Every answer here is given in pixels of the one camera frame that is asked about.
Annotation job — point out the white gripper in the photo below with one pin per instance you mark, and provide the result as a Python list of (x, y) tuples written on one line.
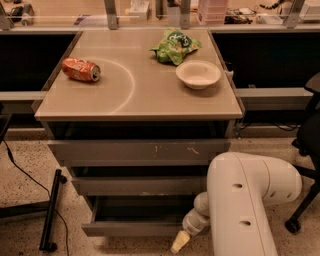
[(191, 224)]

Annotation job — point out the grey bottom drawer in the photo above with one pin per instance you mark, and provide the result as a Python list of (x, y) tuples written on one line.
[(127, 216)]

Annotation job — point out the grey drawer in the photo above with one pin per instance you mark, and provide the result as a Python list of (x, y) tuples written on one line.
[(127, 216), (139, 186), (171, 152)]

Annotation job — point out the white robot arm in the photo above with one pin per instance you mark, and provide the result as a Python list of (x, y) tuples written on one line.
[(239, 188)]

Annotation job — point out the grey middle drawer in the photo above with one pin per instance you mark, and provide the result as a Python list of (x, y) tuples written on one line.
[(139, 186)]

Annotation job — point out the grey top drawer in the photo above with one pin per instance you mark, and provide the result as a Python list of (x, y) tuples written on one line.
[(171, 152)]

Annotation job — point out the grey drawer cabinet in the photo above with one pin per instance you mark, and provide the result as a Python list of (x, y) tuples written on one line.
[(136, 98)]

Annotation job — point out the pink plastic drawer box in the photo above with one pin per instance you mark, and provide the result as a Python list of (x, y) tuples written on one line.
[(212, 11)]

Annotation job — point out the black metal stand base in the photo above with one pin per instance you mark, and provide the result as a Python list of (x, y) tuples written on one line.
[(49, 207)]

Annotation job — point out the black office chair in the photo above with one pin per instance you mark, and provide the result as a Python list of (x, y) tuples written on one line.
[(308, 143)]

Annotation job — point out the white paper bowl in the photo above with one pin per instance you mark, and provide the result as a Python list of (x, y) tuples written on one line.
[(197, 74)]

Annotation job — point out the green chip bag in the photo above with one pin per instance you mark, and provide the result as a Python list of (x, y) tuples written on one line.
[(175, 46)]

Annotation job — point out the crushed orange soda can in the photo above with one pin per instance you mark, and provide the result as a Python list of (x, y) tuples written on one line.
[(81, 70)]

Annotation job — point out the grey metal frame post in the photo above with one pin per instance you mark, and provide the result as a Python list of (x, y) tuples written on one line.
[(110, 8), (291, 20), (185, 14)]

